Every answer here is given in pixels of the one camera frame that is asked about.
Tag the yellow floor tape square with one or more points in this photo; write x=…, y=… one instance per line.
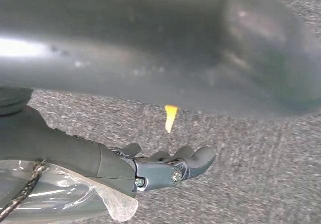
x=170, y=116

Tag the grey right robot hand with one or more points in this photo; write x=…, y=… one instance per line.
x=75, y=156

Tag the clear plastic wrap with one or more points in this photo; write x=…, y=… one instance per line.
x=75, y=196

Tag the silver robot body shell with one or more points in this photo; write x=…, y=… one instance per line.
x=150, y=33

